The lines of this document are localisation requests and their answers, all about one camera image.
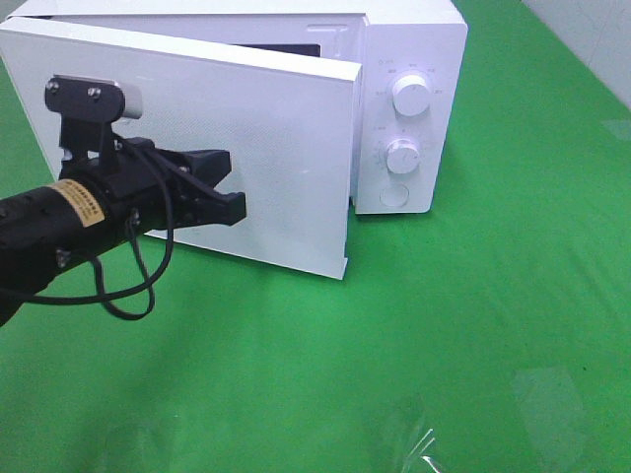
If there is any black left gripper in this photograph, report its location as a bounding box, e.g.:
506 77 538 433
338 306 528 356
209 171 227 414
59 137 246 234

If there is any white microwave door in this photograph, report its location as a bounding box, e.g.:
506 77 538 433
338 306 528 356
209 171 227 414
1 15 361 279

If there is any round door release button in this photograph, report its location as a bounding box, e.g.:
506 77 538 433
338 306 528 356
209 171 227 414
380 183 409 208

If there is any white timer knob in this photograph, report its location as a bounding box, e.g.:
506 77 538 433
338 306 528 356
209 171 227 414
386 139 420 174

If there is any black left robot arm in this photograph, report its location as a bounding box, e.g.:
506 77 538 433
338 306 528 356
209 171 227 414
1 137 246 323

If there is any white upper power knob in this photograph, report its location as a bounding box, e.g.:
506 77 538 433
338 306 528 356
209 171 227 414
391 74 431 117

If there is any white microwave oven body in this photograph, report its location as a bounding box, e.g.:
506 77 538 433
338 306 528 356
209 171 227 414
1 1 467 214

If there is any clear tape strip front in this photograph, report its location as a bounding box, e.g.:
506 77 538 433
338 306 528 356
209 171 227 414
398 429 444 473

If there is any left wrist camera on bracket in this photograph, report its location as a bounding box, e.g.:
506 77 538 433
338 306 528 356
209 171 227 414
44 75 143 174

